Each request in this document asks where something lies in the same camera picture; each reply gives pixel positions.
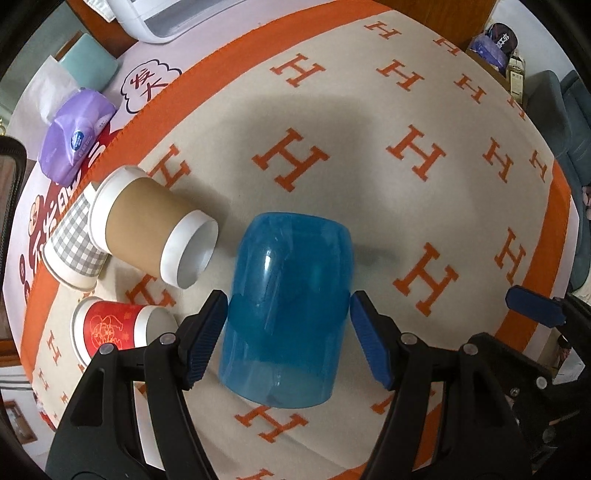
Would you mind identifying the blue translucent plastic cup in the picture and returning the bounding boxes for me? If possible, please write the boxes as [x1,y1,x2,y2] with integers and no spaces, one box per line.
[218,212,355,409]

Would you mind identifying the red paper cup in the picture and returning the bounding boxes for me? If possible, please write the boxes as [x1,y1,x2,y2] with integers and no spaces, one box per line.
[70,297,178,367]

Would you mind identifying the grey checkered paper cup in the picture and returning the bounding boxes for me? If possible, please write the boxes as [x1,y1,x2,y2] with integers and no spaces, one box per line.
[41,182,108,292]

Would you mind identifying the brown paper cup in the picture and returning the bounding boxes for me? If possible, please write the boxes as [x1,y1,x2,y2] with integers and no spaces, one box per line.
[88,166,219,289]

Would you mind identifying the orange beige H-pattern cloth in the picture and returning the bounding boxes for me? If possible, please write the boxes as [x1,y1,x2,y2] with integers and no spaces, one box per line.
[19,0,574,480]

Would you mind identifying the dark teal sofa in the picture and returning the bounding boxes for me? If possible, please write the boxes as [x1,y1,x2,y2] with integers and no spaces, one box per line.
[526,70,590,290]

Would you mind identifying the purple tissue pack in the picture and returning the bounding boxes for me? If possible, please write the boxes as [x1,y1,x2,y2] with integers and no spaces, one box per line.
[38,89,116,186]

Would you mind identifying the white appliance box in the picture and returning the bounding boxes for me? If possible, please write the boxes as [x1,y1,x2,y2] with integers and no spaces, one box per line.
[107,0,240,44]

